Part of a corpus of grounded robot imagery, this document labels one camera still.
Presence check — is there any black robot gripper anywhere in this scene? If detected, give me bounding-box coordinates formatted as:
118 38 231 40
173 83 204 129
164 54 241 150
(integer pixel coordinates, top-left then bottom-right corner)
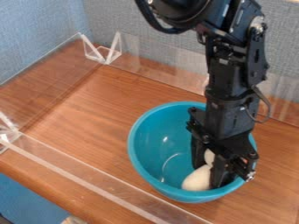
186 93 259 189

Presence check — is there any white brown toy mushroom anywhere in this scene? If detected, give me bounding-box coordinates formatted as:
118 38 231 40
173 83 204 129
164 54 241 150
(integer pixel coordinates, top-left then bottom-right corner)
181 150 215 192

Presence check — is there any blue plastic bowl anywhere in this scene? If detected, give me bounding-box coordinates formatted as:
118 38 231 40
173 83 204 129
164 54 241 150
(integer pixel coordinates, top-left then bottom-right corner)
126 101 255 204

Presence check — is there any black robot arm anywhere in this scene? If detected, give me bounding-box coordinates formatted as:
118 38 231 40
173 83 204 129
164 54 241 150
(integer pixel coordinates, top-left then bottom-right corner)
134 0 268 188

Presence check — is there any clear acrylic back barrier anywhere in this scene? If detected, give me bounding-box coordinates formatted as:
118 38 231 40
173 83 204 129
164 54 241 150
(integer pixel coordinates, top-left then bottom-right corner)
110 31 299 127

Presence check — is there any clear acrylic barrier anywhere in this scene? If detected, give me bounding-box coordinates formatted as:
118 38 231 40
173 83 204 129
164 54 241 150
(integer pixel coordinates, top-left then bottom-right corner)
0 32 100 131
110 31 299 127
0 132 211 224

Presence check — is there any clear acrylic front barrier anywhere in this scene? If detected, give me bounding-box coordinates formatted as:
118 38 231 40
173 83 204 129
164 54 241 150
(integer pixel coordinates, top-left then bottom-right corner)
0 132 211 224

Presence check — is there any clear acrylic left barrier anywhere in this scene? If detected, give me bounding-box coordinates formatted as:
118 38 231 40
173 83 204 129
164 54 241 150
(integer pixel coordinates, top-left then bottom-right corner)
0 32 100 131

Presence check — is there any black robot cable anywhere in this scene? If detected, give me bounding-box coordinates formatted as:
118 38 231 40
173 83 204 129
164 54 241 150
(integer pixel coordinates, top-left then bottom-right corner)
244 86 273 124

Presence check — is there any clear acrylic corner bracket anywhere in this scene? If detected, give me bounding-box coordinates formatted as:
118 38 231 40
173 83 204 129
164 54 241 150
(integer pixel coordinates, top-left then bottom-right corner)
78 31 122 65

